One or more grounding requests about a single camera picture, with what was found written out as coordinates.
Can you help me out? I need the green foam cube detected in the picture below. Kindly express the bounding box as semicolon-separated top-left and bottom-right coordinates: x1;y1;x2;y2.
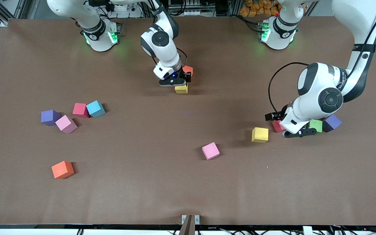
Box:
309;119;323;133

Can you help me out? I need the purple foam cube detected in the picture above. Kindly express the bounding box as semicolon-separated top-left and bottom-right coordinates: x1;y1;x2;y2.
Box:
41;110;61;126
322;114;342;133

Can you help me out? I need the white socket strip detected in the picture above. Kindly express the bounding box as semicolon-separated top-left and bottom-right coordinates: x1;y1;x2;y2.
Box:
170;0;211;17

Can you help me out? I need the pink foam cube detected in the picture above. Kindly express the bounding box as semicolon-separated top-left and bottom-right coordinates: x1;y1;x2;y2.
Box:
202;142;220;161
55;115;78;133

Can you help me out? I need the white power strip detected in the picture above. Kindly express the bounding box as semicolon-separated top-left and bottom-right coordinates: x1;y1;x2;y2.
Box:
108;2;143;18

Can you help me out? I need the blue foam cube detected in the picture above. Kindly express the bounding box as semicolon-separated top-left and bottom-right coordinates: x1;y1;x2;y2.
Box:
86;100;106;118

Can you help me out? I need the bag of orange items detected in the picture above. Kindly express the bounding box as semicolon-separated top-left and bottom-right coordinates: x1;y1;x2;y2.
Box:
239;0;280;17

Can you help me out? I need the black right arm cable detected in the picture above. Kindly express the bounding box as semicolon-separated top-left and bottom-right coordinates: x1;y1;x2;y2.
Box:
175;47;188;67

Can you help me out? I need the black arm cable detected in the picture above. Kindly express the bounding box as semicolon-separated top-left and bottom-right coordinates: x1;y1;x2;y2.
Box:
175;47;188;67
268;62;309;113

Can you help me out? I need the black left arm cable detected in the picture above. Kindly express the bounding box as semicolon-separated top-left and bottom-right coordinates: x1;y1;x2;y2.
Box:
268;62;309;113

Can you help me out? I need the small metal bracket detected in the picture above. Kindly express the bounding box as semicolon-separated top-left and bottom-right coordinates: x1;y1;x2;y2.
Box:
181;214;200;225

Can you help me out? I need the brown camera mount post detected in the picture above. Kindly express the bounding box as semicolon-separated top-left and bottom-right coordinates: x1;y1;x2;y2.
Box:
179;215;196;235

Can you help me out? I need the aluminium frame profile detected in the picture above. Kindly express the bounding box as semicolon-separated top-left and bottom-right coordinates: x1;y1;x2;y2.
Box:
0;0;28;26

